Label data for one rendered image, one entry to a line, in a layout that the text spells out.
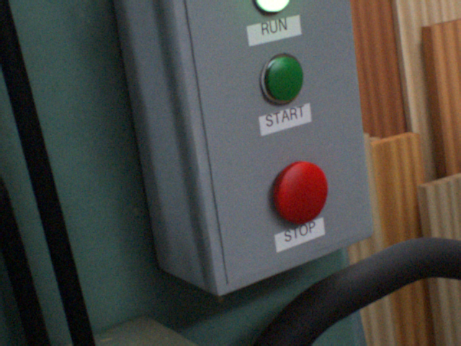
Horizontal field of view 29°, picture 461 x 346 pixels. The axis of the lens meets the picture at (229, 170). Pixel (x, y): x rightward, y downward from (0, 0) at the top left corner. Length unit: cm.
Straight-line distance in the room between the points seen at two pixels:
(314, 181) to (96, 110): 11
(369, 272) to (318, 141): 10
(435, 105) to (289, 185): 165
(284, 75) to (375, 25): 165
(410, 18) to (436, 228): 48
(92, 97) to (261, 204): 10
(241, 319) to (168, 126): 14
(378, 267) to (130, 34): 19
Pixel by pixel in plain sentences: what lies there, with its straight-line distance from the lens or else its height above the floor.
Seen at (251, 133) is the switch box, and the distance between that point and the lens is 42.
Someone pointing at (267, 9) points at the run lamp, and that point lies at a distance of 41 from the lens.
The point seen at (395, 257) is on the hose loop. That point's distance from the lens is 52.
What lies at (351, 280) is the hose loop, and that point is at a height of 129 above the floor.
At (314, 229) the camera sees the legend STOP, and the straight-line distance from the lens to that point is 45.
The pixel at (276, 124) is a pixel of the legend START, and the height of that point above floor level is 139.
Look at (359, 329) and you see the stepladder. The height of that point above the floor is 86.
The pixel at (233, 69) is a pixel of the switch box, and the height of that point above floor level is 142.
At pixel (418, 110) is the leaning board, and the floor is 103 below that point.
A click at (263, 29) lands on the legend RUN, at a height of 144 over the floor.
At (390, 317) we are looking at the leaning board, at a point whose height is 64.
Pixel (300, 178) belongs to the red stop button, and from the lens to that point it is 42.
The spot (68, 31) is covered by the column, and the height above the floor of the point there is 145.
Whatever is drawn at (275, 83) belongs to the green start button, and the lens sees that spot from 41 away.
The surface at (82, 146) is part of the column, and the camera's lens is 44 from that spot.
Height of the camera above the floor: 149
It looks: 15 degrees down
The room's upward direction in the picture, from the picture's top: 8 degrees counter-clockwise
